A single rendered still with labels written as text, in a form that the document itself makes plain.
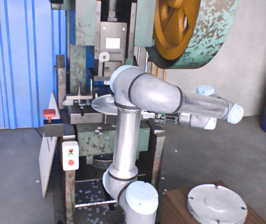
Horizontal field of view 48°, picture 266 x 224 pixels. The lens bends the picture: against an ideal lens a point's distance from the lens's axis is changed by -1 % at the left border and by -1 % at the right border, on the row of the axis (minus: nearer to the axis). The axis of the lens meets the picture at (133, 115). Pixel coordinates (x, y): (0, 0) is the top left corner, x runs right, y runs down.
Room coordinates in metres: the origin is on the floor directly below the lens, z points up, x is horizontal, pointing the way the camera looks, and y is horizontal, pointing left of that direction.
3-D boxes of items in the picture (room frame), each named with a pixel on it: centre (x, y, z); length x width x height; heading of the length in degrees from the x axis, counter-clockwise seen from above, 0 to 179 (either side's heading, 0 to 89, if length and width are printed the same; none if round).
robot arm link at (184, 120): (1.24, -0.23, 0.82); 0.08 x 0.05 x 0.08; 160
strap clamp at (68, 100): (1.58, 0.33, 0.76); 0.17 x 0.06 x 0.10; 108
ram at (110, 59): (1.59, 0.15, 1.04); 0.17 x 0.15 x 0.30; 18
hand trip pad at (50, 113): (1.31, 0.41, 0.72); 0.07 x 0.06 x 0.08; 18
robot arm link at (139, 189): (0.88, -0.05, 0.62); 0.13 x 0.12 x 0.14; 35
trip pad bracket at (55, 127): (1.32, 0.39, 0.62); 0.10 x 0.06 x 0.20; 108
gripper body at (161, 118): (1.26, -0.16, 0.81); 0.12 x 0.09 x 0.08; 70
